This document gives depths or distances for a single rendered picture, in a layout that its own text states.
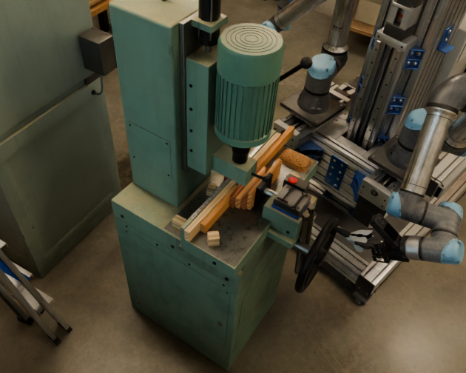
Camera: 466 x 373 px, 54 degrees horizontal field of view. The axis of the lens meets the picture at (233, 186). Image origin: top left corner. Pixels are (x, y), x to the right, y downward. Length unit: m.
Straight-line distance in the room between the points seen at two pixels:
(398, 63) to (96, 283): 1.77
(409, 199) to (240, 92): 0.62
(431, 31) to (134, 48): 1.13
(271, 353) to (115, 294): 0.83
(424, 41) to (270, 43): 0.91
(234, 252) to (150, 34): 0.70
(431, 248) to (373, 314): 1.11
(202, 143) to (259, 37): 0.40
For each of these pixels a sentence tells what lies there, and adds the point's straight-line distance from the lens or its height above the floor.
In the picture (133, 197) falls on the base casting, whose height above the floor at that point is 0.80.
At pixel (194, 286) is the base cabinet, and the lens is 1.81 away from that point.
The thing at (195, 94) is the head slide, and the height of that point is 1.31.
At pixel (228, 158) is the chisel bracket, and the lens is 1.53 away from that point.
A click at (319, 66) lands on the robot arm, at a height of 1.04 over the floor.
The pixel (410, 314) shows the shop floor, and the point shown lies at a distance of 2.62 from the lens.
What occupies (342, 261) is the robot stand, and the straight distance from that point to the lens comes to 2.38.
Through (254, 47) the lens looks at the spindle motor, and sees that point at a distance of 1.23.
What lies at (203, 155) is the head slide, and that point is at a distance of 1.51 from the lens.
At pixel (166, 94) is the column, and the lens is 1.39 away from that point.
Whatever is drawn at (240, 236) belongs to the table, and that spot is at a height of 0.90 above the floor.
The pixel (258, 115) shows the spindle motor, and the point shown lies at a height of 1.31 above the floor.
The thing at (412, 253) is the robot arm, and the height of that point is 0.99.
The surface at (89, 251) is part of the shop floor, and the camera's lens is 2.65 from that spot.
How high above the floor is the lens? 2.11
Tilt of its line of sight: 47 degrees down
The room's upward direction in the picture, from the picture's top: 5 degrees clockwise
